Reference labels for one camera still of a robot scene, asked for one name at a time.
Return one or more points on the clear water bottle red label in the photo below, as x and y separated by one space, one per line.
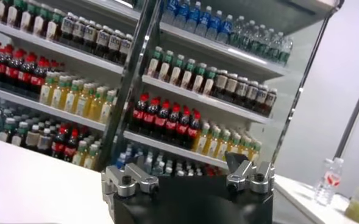
321 191
339 170

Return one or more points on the glass drink cooler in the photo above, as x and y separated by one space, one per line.
60 51

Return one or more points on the yellow juice bottle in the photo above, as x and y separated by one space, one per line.
45 92
222 146
81 105
90 158
69 100
105 111
93 108
212 146
57 96
233 145
79 153
244 149
200 143
254 150

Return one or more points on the white side table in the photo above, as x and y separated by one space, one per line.
301 194

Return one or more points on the clear water bottle green label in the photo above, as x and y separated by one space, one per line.
267 44
276 48
237 33
247 38
285 53
258 41

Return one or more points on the blue water bottle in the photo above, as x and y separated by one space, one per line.
180 15
168 12
202 22
224 30
121 161
191 18
213 25

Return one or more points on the dark drink bottle white cap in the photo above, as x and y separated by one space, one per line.
44 141
32 138

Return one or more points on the beige label tea bottle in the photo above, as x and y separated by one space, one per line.
231 86
220 82

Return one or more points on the white label dark bottle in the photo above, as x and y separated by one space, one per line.
18 135
5 131

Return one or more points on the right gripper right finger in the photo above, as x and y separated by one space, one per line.
249 178

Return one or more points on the shelf with drink bottles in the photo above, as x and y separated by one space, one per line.
212 103

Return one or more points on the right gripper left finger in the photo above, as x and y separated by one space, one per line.
133 179

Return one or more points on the dark label tea bottle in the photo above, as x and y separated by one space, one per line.
102 39
125 47
251 93
270 100
241 89
261 97
67 27
114 42
78 30
90 35

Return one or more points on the black slanted pole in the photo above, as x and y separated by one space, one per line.
356 114

